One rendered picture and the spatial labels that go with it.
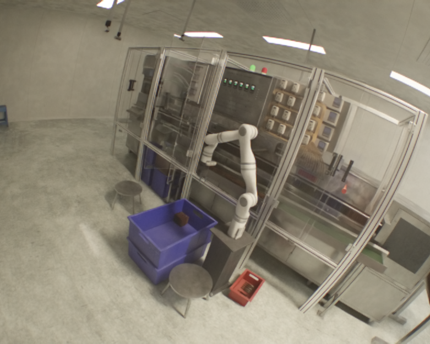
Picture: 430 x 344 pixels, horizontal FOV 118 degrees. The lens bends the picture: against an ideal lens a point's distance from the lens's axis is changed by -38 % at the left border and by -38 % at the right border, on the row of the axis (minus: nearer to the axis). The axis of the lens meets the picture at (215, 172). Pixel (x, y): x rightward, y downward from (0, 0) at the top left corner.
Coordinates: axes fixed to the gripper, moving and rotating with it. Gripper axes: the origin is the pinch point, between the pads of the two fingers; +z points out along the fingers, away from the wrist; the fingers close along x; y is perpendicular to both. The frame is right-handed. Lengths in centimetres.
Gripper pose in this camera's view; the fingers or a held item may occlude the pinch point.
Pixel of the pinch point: (201, 184)
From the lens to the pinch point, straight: 158.6
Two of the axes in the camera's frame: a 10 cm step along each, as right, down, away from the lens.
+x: -7.2, 0.7, -6.9
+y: -6.4, -4.5, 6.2
